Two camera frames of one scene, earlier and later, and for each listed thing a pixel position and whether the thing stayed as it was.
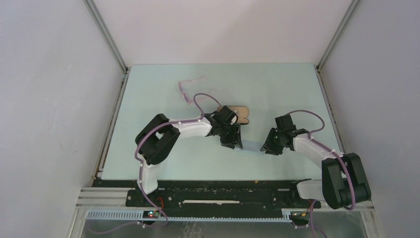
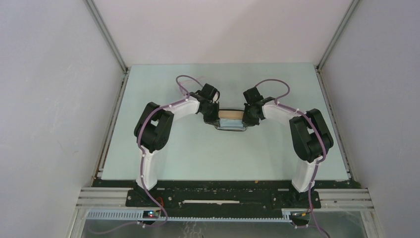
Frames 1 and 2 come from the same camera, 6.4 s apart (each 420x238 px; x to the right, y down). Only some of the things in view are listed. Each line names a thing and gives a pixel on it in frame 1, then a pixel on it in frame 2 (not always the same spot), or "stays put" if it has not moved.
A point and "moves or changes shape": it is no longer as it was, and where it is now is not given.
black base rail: x=268 y=193 stays put
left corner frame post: x=101 y=25 stays put
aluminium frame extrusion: x=99 y=198 stays put
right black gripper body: x=273 y=143 -> x=249 y=117
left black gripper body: x=228 y=134 -> x=211 y=113
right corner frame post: x=353 y=4 stays put
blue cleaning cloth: x=252 y=145 moves or changes shape
